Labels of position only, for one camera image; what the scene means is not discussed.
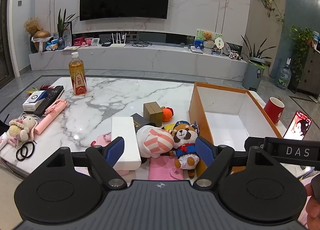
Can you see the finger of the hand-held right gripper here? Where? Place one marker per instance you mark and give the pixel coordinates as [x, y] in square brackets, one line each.
[253, 142]

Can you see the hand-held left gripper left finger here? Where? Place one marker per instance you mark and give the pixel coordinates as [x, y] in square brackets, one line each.
[115, 152]

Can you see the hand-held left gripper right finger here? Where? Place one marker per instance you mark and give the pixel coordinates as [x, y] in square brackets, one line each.
[204, 151]

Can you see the long white box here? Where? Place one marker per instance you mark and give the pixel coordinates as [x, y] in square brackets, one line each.
[125, 140]

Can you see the red panda sailor plush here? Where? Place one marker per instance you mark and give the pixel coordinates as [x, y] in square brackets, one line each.
[185, 142]

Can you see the orange cardboard box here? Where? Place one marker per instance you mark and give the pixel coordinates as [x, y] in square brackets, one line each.
[225, 122]

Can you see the panda plush pink striped outfit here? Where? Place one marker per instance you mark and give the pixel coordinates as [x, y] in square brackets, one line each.
[155, 140]

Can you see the olive gift box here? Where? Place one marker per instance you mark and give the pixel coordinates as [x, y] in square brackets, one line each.
[153, 113]

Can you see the person's right hand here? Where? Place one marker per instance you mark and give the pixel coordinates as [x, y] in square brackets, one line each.
[313, 202]

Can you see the pink plastic case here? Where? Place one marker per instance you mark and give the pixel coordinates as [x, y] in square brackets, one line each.
[100, 141]

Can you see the smartphone with lit screen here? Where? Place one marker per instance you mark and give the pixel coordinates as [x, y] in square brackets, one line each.
[298, 126]

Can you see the red mug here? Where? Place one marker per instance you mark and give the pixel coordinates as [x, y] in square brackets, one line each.
[273, 110]

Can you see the black box gold print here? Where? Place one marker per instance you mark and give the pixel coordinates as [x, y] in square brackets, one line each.
[139, 121]

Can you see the yellow plush toy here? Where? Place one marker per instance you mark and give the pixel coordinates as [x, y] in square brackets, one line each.
[169, 127]

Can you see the pink snap wallet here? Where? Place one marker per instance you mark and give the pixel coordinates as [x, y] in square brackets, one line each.
[163, 170]

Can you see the orange crocheted fruit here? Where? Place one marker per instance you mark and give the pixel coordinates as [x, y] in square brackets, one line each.
[167, 114]

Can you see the grey trash bin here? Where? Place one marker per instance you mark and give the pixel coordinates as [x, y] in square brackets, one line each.
[253, 74]

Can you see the blue water jug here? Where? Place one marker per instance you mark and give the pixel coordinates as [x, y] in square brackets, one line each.
[284, 77]

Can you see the pink selfie stick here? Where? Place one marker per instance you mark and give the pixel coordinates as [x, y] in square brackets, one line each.
[51, 116]

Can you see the grey sideboard cabinet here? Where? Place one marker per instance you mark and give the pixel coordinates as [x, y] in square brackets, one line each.
[310, 69]

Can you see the amber tea bottle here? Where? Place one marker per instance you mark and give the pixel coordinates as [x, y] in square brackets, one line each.
[78, 77]

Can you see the black remote control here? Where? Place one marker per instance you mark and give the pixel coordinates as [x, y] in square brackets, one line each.
[53, 95]

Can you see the black white toy car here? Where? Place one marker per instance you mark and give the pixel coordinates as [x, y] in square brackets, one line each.
[235, 55]

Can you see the long-leaf potted plant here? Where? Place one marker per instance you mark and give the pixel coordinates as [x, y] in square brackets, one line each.
[252, 49]

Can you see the marble television console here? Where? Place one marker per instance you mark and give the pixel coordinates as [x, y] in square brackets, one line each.
[140, 59]

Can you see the small white blue box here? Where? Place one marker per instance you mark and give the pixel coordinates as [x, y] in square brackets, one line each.
[35, 100]

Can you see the red green feather toy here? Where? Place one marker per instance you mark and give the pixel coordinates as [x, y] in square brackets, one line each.
[42, 87]

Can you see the crocheted bunny doll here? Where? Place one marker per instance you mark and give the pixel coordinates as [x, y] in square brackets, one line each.
[20, 127]

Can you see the round white hand fan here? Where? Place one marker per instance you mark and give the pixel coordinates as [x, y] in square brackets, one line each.
[218, 42]

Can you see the white router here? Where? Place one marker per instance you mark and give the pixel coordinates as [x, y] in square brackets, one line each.
[118, 43]

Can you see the bushy green potted plant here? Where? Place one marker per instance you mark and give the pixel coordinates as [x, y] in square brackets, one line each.
[301, 42]

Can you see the green photo card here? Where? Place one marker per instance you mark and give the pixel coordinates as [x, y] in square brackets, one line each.
[200, 41]

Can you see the small digital clock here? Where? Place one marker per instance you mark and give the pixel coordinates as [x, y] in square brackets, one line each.
[95, 41]

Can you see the brown teddy bear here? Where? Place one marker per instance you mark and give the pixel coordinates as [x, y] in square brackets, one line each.
[208, 37]

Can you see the pink toy figure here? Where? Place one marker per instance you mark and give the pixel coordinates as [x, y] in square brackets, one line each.
[81, 41]

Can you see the blue snack bag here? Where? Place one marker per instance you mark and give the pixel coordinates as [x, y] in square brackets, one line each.
[55, 44]

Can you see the golden mushroom ornament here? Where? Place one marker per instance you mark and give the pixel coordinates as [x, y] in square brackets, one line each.
[42, 36]

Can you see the tall green leafy plant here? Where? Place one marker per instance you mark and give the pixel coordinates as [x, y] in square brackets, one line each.
[63, 23]

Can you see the hanging vine plant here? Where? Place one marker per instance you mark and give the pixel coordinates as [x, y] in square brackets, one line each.
[269, 2]

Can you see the dried flower bouquet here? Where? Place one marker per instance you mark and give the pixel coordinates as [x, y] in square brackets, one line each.
[32, 25]

